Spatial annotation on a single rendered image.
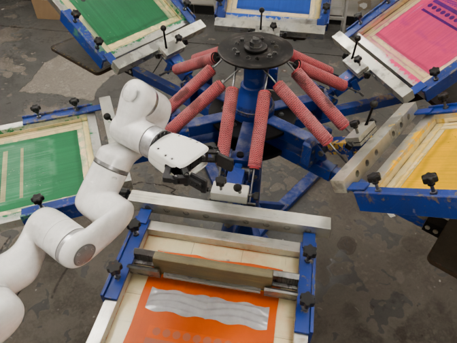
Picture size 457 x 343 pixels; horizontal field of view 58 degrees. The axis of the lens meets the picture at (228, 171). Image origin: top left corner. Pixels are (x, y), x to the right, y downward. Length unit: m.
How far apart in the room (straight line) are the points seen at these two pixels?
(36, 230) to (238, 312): 0.61
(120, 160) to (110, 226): 0.15
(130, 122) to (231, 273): 0.53
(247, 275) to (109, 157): 0.53
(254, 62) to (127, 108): 0.75
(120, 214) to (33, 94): 3.30
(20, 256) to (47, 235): 0.06
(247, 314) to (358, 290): 1.33
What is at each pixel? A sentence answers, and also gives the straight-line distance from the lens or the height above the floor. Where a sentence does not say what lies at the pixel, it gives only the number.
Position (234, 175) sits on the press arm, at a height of 1.04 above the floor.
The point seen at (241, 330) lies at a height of 0.95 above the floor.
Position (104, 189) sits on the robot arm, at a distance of 0.96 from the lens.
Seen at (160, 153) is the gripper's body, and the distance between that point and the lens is 0.86.
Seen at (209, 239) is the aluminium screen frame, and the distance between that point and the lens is 1.36.
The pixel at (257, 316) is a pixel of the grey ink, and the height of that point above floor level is 0.96.
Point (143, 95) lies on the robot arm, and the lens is 0.93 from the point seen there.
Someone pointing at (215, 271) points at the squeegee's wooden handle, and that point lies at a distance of 1.22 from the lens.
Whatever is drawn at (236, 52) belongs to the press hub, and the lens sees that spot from 1.63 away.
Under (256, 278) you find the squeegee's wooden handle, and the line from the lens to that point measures 1.21.
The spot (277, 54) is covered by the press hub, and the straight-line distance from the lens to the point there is 1.65.
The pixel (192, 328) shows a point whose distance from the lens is 1.24.
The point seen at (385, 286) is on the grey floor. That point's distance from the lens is 2.56.
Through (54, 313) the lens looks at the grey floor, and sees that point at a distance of 2.51.
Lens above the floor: 2.08
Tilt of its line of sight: 44 degrees down
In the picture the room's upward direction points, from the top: straight up
